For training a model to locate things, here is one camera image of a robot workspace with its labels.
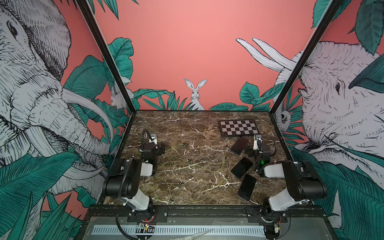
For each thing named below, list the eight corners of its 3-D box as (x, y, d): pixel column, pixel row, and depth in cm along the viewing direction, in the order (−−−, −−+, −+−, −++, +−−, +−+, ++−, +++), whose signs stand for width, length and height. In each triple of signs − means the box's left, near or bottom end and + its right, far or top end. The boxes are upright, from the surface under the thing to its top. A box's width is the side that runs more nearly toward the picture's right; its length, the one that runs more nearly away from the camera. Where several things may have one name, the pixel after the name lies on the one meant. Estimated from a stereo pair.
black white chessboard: (221, 137, 107) (222, 134, 105) (218, 124, 116) (218, 121, 113) (258, 134, 110) (259, 131, 107) (252, 121, 118) (253, 118, 115)
